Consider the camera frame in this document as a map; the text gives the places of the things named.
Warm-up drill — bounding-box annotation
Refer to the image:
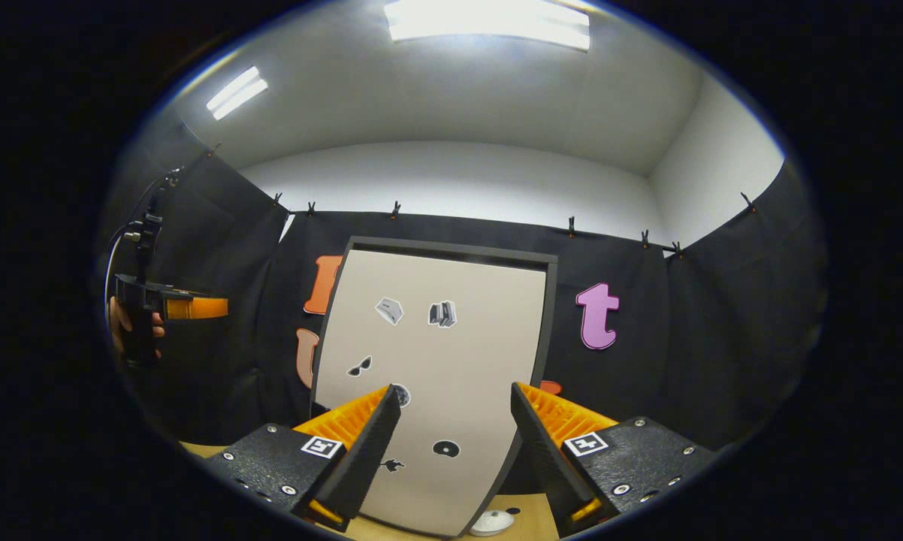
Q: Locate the grey cabinet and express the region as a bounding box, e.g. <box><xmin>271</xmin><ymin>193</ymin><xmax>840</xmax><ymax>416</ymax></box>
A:
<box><xmin>310</xmin><ymin>235</ymin><xmax>560</xmax><ymax>538</ymax></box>

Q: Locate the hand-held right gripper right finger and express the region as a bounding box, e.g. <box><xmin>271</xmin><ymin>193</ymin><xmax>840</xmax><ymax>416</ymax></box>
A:
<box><xmin>510</xmin><ymin>381</ymin><xmax>716</xmax><ymax>539</ymax></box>

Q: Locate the black backdrop cloth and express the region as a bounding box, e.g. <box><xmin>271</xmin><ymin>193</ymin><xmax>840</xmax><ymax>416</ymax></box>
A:
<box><xmin>95</xmin><ymin>124</ymin><xmax>828</xmax><ymax>455</ymax></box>

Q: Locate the white cable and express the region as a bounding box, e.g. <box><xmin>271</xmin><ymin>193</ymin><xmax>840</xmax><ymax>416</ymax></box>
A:
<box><xmin>104</xmin><ymin>224</ymin><xmax>140</xmax><ymax>309</ymax></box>

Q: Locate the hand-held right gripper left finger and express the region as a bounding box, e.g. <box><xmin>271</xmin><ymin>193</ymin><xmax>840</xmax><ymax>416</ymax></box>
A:
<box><xmin>204</xmin><ymin>385</ymin><xmax>403</xmax><ymax>533</ymax></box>

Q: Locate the beige cabinet door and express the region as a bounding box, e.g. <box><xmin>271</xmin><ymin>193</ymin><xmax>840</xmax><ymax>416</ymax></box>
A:
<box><xmin>313</xmin><ymin>248</ymin><xmax>548</xmax><ymax>538</ymax></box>

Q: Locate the white round ornament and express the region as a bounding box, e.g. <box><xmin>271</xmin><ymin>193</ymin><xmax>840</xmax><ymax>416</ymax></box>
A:
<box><xmin>470</xmin><ymin>509</ymin><xmax>516</xmax><ymax>537</ymax></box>

